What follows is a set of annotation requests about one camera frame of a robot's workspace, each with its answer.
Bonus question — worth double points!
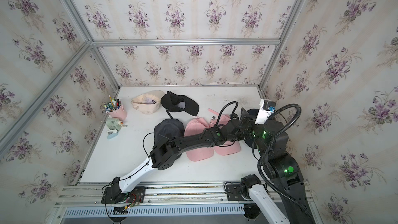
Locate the black cap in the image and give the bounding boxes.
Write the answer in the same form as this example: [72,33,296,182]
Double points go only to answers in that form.
[244,108,259,147]
[160,91,200,117]

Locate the pink cap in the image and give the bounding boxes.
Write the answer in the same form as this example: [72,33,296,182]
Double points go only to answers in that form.
[208,108,241,156]
[184,118,214,162]

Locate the dark grey baseball cap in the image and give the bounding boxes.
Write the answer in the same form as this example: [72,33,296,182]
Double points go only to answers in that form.
[152,110,184,148]

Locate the beige cap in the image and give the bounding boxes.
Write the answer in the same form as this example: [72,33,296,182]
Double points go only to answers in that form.
[131,90,165,115]

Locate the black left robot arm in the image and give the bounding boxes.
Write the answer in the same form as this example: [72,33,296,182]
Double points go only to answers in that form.
[102,108,256,203]

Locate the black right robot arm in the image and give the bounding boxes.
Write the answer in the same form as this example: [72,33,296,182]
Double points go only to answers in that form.
[245,119,315,224]

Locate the green tape dispenser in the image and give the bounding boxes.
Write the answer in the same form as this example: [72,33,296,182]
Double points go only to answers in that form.
[105,117,127,131]

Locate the pink pen cup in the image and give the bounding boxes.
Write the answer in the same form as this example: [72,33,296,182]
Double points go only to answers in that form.
[103,95,127,121]

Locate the small blue white object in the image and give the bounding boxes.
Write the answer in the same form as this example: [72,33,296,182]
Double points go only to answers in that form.
[106,129,119,140]

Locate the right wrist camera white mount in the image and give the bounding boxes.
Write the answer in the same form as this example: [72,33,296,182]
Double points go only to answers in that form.
[255,99,276,124]

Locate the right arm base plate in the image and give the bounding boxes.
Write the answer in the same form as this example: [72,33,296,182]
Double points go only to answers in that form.
[223,181,253,201]

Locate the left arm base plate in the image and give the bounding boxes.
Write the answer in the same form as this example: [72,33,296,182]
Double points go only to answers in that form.
[101,186,146,205]

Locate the aluminium rail frame front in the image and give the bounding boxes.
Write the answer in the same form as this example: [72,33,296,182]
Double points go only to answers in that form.
[46,181,324,224]

